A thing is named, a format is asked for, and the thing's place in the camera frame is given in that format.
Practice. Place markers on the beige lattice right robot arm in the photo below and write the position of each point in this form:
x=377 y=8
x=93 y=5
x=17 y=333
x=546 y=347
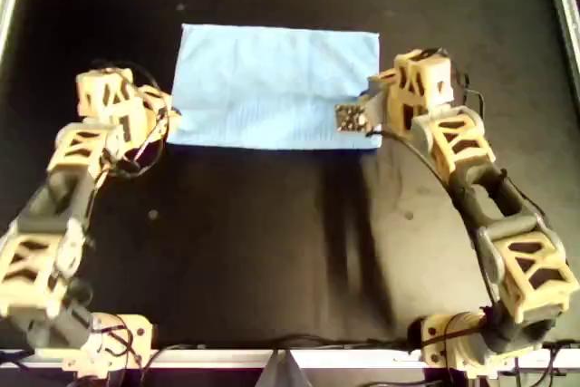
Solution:
x=530 y=269

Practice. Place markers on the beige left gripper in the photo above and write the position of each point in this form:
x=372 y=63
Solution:
x=131 y=110

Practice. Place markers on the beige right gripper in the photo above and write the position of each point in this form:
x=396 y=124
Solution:
x=421 y=83

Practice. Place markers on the grey camera stand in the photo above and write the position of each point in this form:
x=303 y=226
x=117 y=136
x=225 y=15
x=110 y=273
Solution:
x=283 y=373

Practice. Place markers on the light blue cloth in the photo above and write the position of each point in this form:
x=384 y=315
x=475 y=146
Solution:
x=272 y=79

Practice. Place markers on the beige lattice left robot arm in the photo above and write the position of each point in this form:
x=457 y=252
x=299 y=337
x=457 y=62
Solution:
x=27 y=264

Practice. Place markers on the beige right arm base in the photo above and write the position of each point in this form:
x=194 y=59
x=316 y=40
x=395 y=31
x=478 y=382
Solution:
x=435 y=337

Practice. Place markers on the beige left arm base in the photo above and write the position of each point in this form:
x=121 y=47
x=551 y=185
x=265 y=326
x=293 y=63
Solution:
x=136 y=332

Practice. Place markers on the black camera circuit board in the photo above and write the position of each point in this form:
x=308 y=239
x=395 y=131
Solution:
x=351 y=118

